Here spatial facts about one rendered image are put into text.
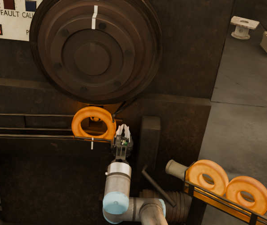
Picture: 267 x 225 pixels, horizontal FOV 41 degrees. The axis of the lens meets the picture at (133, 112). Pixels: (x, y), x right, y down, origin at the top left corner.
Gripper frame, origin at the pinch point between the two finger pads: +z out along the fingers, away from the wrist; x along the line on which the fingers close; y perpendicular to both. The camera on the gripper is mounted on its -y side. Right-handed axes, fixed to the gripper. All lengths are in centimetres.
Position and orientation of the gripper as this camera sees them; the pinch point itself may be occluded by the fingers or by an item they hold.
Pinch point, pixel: (123, 127)
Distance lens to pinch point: 148.8
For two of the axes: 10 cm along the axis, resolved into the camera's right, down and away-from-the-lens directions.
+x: -9.9, -1.0, -0.2
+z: 0.7, -7.8, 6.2
